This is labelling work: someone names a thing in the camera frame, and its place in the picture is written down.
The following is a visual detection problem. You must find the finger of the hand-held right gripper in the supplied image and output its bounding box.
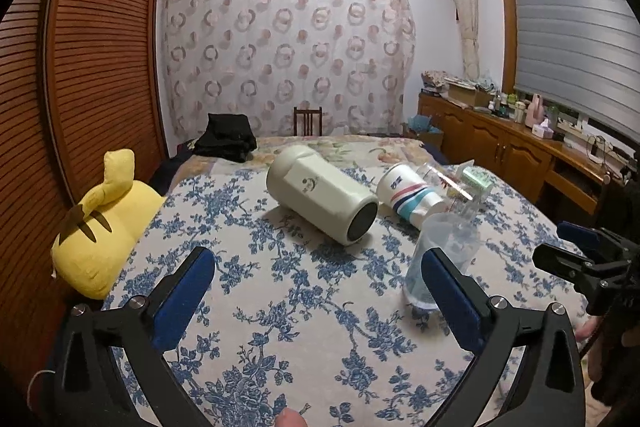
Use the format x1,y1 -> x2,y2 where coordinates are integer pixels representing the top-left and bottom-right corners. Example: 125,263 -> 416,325
532,242 -> 597,281
556,220 -> 640,254

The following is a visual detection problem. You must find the person's right hand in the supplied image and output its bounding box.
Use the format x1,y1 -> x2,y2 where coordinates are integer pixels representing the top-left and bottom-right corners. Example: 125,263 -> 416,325
586,344 -> 608,384

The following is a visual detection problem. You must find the translucent blue plastic cup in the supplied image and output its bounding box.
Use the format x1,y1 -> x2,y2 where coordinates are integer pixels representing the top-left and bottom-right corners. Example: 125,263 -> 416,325
403,212 -> 482,311

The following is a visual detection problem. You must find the blue plastic bag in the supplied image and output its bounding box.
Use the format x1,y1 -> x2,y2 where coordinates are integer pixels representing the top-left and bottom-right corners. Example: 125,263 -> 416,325
406,114 -> 447,148

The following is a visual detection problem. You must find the wooden sideboard cabinet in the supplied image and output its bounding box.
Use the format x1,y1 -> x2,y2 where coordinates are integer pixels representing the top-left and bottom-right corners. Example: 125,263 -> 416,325
417,91 -> 623,215

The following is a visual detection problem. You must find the wooden chair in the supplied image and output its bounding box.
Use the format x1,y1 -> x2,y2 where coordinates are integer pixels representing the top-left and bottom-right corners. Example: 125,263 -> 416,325
293,105 -> 324,138

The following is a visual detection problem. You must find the pink bottle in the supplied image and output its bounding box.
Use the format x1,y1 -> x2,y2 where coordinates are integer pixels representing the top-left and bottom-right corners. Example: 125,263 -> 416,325
524,94 -> 546,126

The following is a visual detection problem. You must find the circle patterned curtain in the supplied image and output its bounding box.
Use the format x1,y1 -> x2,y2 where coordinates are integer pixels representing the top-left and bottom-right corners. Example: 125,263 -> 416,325
157,0 -> 417,144

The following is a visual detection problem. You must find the narrow cream curtain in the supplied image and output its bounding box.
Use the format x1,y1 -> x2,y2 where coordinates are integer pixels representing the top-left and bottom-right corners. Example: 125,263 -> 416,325
444,0 -> 482,81

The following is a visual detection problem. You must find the large cream cup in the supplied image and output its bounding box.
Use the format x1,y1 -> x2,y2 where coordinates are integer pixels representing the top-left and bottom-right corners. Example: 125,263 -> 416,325
265,144 -> 380,248

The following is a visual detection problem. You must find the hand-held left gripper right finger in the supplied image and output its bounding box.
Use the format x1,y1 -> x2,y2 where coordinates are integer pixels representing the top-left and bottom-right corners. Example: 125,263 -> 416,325
420,247 -> 589,427

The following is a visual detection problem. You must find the white striped cup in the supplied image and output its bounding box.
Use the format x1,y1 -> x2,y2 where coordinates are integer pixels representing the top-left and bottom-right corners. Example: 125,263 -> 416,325
375,162 -> 447,232

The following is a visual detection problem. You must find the blue floral blanket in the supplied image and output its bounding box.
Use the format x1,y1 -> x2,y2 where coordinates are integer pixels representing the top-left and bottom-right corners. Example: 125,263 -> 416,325
99,134 -> 592,427

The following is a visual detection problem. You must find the grey window blind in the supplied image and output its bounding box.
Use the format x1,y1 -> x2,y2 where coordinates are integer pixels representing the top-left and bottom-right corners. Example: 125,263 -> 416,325
506,0 -> 640,130

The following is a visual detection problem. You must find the black folded clothing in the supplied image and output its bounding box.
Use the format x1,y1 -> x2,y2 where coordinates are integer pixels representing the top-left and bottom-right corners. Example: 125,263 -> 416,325
192,112 -> 259,163

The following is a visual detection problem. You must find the yellow plush toy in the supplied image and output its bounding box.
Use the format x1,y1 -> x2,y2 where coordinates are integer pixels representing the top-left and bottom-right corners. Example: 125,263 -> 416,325
51,148 -> 169,301

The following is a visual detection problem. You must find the cardboard box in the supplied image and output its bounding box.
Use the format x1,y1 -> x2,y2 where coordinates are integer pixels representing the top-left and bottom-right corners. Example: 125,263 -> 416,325
446,81 -> 494,108

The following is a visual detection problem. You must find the clear plastic bottle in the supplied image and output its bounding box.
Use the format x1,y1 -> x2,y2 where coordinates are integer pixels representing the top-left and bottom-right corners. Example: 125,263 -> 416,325
424,160 -> 494,219

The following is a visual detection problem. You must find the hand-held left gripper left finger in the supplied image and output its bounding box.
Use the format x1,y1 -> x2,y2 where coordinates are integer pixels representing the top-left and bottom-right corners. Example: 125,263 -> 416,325
55,246 -> 217,427

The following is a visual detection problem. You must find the wooden louvered wardrobe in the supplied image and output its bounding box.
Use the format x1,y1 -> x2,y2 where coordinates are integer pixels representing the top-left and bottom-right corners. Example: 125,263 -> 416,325
0,0 -> 169,408

